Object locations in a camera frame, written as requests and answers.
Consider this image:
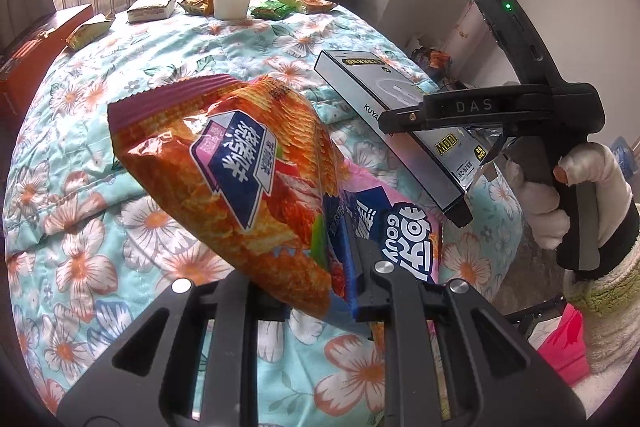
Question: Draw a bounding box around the brown wooden table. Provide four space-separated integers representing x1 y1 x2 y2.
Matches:
0 3 95 112

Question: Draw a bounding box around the person's right forearm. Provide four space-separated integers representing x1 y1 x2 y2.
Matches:
564 237 640 378

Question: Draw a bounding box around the orange noodle packet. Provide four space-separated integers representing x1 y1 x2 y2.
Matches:
274 0 335 14

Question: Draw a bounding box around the person's right hand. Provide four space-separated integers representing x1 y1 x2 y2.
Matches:
504 142 640 280

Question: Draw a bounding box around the pink snack bag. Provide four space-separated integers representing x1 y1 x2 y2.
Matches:
327 157 446 303

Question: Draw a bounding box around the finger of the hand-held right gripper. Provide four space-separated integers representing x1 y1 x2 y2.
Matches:
377 93 448 135

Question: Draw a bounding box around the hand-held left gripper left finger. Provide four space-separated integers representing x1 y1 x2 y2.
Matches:
56 269 291 427

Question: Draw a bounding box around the dark snack bag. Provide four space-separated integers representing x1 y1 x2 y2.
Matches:
412 48 453 75

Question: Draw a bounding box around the small gold packet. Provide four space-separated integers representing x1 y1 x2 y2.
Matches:
177 0 216 16

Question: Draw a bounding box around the orange chip bag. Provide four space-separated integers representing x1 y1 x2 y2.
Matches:
107 74 358 323

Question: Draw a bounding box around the white box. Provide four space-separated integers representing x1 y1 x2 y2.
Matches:
314 49 493 228

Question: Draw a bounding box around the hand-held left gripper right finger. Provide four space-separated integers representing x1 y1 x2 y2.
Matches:
340 217 587 427

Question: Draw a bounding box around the green snack packet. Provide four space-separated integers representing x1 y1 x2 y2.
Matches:
250 1 296 22

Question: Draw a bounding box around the small yellow-white box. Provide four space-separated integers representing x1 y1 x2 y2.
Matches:
126 0 177 24

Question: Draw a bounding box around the yellow snack packet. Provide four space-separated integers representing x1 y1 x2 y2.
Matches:
65 13 113 52

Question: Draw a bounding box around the patterned paper roll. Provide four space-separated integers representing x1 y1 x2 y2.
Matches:
450 0 496 82

